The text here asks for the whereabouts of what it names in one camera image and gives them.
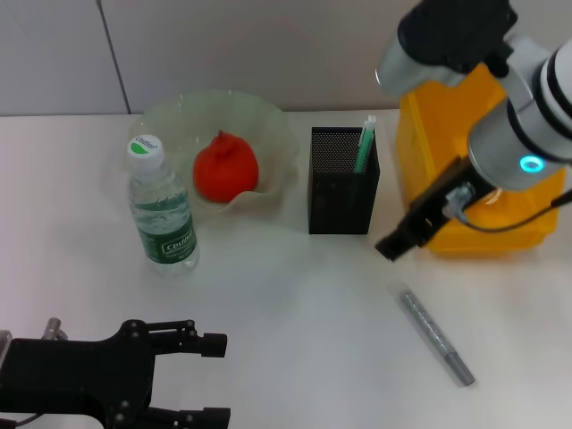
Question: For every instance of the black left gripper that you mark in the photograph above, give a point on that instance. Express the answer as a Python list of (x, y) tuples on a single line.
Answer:
[(76, 375)]

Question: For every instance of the silver marker pen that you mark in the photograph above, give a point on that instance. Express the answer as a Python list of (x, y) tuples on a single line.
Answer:
[(429, 333)]

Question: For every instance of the water bottle with green label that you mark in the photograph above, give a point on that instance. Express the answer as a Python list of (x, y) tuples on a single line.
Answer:
[(165, 223)]

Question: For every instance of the black mesh pen holder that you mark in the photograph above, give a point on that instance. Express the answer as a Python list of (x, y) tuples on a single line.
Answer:
[(344, 201)]

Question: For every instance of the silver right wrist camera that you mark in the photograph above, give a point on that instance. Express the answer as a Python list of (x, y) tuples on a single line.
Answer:
[(447, 31)]

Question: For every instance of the orange fruit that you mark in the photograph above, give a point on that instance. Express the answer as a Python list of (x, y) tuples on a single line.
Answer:
[(223, 170)]

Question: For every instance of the yellow plastic bin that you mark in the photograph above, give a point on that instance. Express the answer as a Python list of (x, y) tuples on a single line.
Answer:
[(429, 147)]

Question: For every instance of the green glass fruit plate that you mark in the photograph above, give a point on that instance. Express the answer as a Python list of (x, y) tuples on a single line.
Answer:
[(250, 120)]

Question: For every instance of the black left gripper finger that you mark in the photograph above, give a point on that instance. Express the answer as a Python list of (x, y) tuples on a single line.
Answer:
[(214, 419)]

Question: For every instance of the green utility knife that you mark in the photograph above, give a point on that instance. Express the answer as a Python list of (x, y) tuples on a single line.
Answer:
[(363, 156)]

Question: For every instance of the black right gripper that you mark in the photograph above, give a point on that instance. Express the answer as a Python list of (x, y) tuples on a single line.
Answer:
[(435, 201)]

